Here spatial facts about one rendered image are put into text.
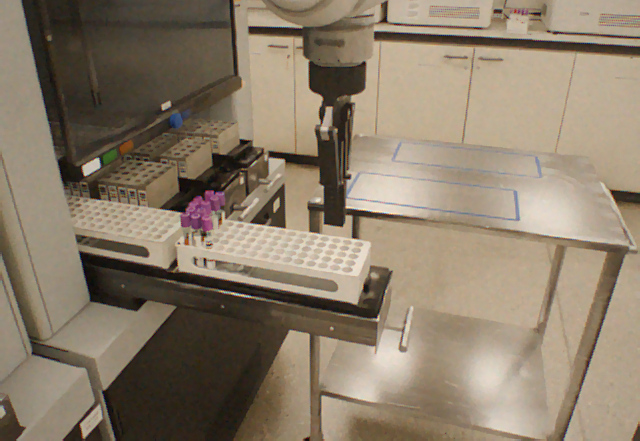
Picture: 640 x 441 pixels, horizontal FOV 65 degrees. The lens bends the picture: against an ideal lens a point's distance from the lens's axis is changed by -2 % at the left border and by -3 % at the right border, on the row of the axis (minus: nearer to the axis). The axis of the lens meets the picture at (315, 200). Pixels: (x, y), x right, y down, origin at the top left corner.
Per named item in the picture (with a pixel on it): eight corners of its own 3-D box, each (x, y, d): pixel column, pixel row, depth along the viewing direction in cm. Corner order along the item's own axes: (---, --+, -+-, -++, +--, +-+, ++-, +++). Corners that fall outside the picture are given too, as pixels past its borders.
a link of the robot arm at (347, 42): (291, 17, 60) (292, 67, 63) (367, 19, 58) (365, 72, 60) (313, 9, 68) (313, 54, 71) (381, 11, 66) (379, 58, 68)
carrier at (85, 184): (118, 182, 112) (113, 157, 110) (126, 183, 112) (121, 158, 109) (83, 205, 102) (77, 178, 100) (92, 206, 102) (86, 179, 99)
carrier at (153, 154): (172, 159, 124) (169, 136, 122) (179, 160, 124) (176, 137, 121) (144, 178, 114) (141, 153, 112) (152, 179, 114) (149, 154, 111)
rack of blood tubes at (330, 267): (177, 277, 83) (172, 244, 80) (206, 246, 92) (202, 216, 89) (356, 311, 75) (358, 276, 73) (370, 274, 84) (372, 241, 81)
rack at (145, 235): (25, 247, 91) (16, 216, 89) (63, 221, 100) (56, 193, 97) (167, 275, 84) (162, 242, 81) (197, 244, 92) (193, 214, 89)
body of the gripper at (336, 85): (318, 52, 70) (318, 118, 74) (299, 65, 63) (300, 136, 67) (372, 56, 68) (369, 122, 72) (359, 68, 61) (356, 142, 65)
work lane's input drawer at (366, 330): (11, 280, 94) (-2, 238, 90) (63, 243, 105) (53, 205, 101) (404, 365, 75) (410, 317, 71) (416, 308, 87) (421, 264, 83)
